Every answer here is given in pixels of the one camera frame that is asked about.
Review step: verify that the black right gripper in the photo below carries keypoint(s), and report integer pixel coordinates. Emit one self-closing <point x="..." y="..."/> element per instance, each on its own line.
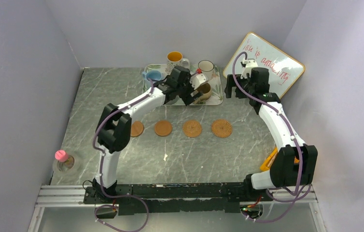
<point x="228" y="90"/>

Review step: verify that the pink-capped bottle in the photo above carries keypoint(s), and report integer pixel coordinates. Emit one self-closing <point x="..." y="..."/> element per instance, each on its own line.
<point x="64" y="161"/>

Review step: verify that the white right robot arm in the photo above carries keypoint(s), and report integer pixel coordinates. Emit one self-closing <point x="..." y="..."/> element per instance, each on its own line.
<point x="284" y="134"/>

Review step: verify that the yellow-inside patterned mug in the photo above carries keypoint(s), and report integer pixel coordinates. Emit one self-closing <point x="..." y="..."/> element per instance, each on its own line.
<point x="176" y="58"/>

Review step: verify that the yellow-framed whiteboard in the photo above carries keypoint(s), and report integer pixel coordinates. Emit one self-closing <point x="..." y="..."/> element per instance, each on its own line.
<point x="283" y="69"/>

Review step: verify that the leaf-patterned white tray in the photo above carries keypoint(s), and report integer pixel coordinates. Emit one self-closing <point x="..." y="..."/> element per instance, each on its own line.
<point x="216" y="95"/>

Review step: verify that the light blue mug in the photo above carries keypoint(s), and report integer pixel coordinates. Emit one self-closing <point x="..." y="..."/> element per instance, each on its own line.
<point x="153" y="75"/>

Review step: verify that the white mug black rim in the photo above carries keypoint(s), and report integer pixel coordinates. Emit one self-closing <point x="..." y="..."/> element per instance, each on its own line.
<point x="207" y="68"/>

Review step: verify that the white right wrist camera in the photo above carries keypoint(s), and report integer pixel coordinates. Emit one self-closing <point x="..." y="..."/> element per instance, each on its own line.
<point x="250" y="61"/>

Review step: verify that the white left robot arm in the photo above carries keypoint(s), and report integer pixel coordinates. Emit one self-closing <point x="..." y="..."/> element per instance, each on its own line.
<point x="113" y="131"/>

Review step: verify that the yellow plastic bin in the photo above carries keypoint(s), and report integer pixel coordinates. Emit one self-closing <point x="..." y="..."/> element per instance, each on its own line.
<point x="268" y="163"/>

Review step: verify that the beige ceramic mug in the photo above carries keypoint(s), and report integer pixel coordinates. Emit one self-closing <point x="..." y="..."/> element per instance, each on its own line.
<point x="206" y="91"/>

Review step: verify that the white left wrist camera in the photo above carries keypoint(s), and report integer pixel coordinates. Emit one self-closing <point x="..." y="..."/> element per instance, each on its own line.
<point x="197" y="79"/>

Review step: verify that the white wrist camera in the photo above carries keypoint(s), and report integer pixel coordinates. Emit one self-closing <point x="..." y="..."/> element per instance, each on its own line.
<point x="197" y="79"/>
<point x="250" y="61"/>

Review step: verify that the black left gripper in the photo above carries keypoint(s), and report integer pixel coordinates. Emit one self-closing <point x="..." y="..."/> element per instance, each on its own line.
<point x="188" y="98"/>

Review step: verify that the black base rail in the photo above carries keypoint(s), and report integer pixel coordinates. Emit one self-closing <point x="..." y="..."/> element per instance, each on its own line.
<point x="130" y="199"/>

